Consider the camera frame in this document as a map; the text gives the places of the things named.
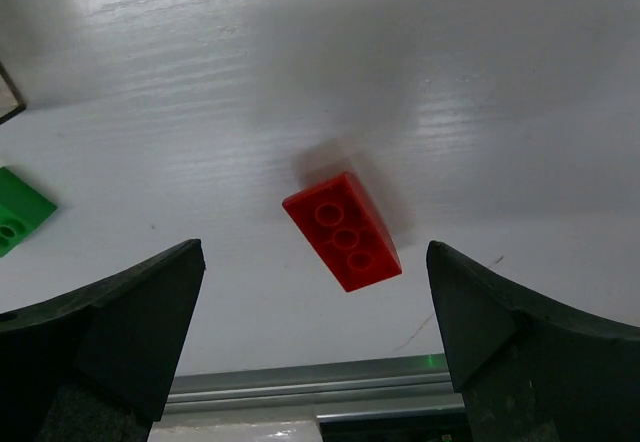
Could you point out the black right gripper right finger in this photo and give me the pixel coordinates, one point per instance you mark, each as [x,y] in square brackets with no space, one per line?
[530,368]

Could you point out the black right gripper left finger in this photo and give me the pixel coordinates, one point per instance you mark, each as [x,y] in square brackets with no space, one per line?
[98,363]

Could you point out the red lego brick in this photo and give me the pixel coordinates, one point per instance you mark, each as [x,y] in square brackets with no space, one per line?
[342,224]

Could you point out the green lego brick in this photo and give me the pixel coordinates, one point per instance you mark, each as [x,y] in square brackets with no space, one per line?
[23,210]

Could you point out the aluminium table frame rail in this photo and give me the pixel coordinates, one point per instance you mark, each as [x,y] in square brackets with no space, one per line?
[381,388]

